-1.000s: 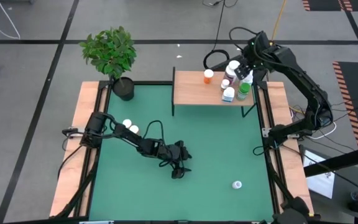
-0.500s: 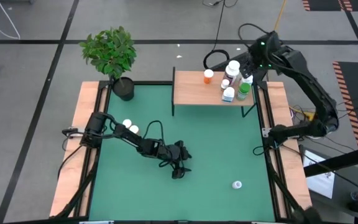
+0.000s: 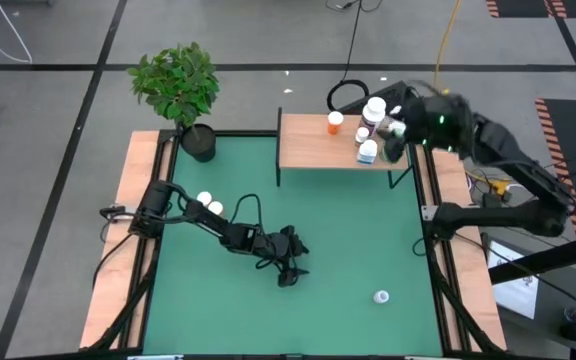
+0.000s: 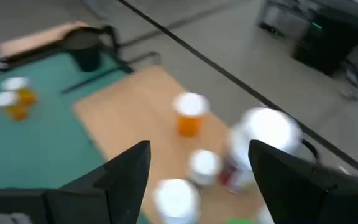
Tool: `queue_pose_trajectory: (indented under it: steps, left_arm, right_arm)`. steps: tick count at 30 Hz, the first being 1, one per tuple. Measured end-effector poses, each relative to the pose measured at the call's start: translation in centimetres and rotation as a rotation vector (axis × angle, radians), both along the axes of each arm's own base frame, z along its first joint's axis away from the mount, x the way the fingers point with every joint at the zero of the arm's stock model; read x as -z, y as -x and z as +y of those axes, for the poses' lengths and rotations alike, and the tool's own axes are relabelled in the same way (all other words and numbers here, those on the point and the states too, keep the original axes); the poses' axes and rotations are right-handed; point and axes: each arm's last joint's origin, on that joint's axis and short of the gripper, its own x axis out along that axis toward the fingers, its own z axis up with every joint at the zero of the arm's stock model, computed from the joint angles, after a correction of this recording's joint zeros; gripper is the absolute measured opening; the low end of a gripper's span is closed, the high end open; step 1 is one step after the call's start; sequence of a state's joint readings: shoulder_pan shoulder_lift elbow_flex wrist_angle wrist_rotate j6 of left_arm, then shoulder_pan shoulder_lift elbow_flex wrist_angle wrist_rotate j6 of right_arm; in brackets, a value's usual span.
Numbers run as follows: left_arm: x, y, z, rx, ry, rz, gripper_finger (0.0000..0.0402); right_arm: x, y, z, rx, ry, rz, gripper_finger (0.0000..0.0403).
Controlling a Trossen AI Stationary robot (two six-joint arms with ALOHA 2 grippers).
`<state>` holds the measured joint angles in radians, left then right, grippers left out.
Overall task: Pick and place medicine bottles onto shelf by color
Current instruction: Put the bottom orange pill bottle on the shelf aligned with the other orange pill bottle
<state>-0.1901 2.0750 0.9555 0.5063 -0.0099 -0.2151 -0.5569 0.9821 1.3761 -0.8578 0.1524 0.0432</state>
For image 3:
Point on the large white-capped bottle purple label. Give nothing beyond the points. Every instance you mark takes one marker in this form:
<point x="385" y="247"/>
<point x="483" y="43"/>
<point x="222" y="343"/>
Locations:
<point x="374" y="107"/>

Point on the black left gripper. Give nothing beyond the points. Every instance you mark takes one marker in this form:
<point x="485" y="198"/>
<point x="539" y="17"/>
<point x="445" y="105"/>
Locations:
<point x="285" y="247"/>

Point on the wooden shelf with black legs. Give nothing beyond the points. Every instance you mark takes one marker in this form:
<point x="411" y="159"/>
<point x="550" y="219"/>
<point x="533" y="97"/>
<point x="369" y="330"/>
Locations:
<point x="308" y="145"/>

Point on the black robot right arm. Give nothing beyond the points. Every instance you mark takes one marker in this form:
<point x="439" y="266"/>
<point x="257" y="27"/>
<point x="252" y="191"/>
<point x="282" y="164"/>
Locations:
<point x="498" y="216"/>

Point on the yellow power plug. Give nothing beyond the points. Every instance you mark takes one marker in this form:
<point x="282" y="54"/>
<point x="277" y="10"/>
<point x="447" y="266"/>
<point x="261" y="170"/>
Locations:
<point x="499" y="186"/>

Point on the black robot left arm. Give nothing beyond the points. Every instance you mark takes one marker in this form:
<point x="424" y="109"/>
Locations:
<point x="228" y="232"/>

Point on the white bottle pair left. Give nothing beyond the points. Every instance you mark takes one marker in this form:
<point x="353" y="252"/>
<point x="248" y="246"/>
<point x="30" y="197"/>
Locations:
<point x="215" y="207"/>

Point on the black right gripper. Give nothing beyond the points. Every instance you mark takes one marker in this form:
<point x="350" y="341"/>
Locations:
<point x="420" y="125"/>

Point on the white paper sheet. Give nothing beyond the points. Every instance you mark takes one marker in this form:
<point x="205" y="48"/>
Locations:
<point x="518" y="295"/>

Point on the white medicine bottle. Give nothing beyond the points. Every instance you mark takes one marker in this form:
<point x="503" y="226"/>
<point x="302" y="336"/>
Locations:
<point x="368" y="150"/>

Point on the orange amber pill vial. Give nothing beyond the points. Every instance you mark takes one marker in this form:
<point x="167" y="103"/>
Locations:
<point x="335" y="122"/>

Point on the small amber bottle white cap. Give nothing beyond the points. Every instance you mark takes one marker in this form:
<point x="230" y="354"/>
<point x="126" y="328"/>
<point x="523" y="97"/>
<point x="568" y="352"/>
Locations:
<point x="204" y="198"/>

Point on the wooden side board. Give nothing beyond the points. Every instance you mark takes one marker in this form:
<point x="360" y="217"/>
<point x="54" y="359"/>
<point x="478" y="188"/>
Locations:
<point x="470" y="285"/>
<point x="140" y="145"/>

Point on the black keyboard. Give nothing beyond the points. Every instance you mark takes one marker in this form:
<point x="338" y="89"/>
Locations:
<point x="388" y="92"/>

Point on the green leafy plant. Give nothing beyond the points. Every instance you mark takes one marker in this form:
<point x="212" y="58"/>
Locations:
<point x="178" y="85"/>

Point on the black plant pot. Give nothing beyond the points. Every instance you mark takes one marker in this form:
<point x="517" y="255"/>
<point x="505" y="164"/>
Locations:
<point x="199" y="145"/>

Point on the black beam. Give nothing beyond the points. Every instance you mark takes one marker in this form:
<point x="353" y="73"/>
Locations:
<point x="543" y="257"/>

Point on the black table frame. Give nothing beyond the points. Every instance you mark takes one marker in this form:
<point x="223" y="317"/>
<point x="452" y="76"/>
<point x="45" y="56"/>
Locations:
<point x="228" y="133"/>

